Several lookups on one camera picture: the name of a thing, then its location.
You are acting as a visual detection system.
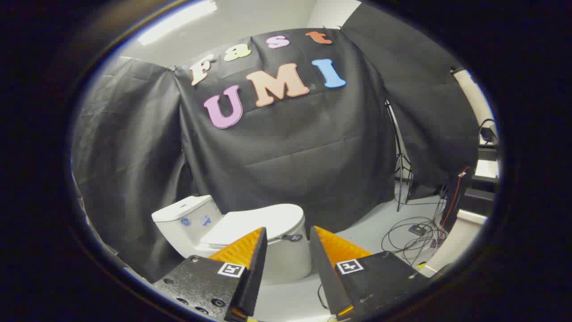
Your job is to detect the tangled floor cables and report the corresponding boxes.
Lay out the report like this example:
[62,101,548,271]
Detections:
[381,170,470,267]

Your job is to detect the white panel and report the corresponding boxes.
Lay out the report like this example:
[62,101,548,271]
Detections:
[451,67,494,130]

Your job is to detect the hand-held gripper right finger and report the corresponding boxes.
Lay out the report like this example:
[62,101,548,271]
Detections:
[309,225,430,320]

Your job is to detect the black equipment case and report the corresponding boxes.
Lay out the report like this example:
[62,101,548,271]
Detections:
[440,166,472,233]

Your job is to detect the white toilet lid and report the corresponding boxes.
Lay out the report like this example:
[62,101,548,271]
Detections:
[200,203,307,249]

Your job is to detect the white toilet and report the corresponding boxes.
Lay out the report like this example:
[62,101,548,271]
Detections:
[151,195,312,286]

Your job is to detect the black floor cable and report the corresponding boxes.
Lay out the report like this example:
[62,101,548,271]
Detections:
[316,283,330,310]

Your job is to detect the black tripod stand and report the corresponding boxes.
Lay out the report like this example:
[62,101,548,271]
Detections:
[385,101,414,213]

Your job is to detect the black shelf unit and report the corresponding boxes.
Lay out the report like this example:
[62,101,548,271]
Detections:
[460,148,499,215]

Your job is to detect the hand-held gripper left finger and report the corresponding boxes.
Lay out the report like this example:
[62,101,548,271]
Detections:
[152,227,269,322]

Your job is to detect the black backdrop cloth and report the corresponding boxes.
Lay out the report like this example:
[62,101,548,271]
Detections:
[71,2,481,282]

